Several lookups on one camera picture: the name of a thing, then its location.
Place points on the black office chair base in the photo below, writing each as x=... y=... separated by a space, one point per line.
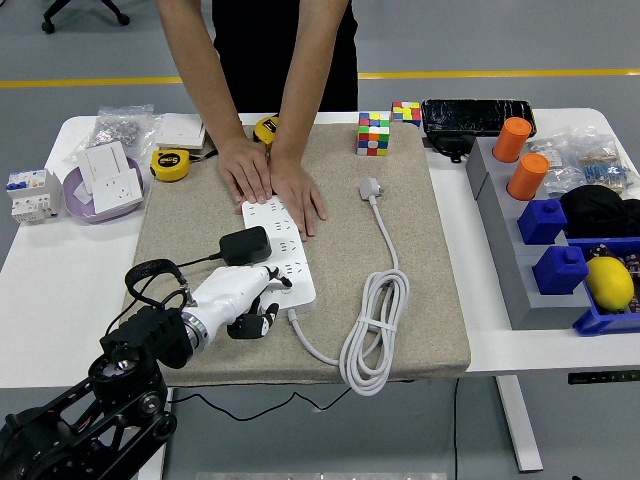
x=85 y=12

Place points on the black plug adapter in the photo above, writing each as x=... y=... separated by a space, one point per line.
x=245 y=245

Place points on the white circuit breaker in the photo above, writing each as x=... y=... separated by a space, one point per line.
x=30 y=195

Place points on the grey-brown mat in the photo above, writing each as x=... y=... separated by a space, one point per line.
x=250 y=360

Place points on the black table control panel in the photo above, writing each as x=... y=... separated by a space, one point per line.
x=600 y=378

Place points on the yellow lemon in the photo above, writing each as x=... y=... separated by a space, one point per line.
x=609 y=284

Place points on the white switch on box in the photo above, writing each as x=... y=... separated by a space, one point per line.
x=180 y=130

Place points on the clear bag of resistors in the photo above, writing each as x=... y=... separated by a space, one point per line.
x=607 y=170

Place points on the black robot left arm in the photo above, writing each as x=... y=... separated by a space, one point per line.
x=125 y=385

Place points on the white wall switch panel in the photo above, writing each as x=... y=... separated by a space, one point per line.
x=102 y=160

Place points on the black wrapped tray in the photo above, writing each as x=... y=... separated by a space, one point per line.
x=475 y=116

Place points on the person's left forearm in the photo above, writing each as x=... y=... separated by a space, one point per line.
x=305 y=75

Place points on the small colourful puzzle cube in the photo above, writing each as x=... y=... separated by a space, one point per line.
x=406 y=112

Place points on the orange cylinder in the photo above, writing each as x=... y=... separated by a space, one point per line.
x=511 y=139
x=527 y=176

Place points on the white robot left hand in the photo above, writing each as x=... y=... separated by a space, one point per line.
x=225 y=292

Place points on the yellow tape measure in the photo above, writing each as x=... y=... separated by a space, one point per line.
x=170 y=164
x=264 y=129

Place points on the clear bag of small parts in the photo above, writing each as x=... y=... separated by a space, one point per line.
x=555 y=160

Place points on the blue block with knob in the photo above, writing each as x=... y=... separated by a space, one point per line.
x=542 y=220
x=560 y=270

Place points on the blue plastic bin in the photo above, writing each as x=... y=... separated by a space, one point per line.
x=600 y=322

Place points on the large colourful puzzle cube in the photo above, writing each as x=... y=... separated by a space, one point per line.
x=374 y=134

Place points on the person's right forearm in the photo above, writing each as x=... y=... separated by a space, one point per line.
x=202 y=65

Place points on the white wall socket panel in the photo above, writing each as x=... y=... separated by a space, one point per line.
x=117 y=192

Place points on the person's right hand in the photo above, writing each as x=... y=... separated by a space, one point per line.
x=245 y=167

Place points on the grey block holder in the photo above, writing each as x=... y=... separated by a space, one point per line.
x=505 y=240

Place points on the black cloth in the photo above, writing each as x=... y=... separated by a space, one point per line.
x=600 y=210

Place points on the person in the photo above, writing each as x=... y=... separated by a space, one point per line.
x=280 y=50

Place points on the purple bowl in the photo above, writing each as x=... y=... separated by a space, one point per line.
x=75 y=200

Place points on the plastic bag of metal parts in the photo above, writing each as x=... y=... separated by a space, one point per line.
x=117 y=130

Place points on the person's left hand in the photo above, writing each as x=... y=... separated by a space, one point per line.
x=295 y=190

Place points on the white power strip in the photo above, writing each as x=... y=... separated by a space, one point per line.
x=300 y=300

